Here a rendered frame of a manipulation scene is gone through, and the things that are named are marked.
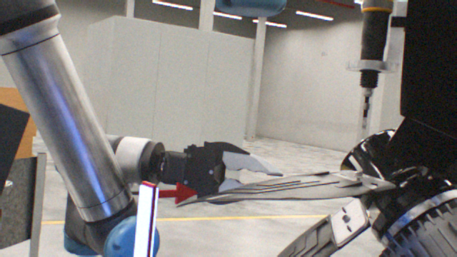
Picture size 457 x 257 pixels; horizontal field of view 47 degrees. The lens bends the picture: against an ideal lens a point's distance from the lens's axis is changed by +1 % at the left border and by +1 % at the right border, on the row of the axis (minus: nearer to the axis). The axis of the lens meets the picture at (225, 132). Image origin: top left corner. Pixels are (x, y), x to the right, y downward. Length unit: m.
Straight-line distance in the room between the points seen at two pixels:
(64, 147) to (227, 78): 6.60
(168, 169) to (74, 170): 0.12
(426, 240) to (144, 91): 6.17
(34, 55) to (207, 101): 6.49
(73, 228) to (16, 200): 1.73
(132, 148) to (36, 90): 0.20
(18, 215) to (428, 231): 2.12
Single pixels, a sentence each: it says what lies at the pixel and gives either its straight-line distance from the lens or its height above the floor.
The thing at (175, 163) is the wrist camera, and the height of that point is 1.20.
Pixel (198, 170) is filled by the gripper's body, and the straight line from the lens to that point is 0.77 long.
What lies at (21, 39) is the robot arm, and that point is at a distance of 0.66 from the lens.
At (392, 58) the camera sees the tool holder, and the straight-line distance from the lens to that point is 0.77.
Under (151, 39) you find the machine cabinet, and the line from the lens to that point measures 6.82.
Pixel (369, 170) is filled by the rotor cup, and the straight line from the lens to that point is 0.82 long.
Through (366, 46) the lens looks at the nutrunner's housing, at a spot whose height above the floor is 1.38.
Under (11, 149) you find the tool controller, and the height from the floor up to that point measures 1.16.
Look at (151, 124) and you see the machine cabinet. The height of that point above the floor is 0.93.
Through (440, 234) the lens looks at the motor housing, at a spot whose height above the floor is 1.14.
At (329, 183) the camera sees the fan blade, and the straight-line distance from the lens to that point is 0.71.
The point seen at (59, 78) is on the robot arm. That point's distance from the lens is 0.67.
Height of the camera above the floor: 1.28
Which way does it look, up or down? 3 degrees down
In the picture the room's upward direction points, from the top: 5 degrees clockwise
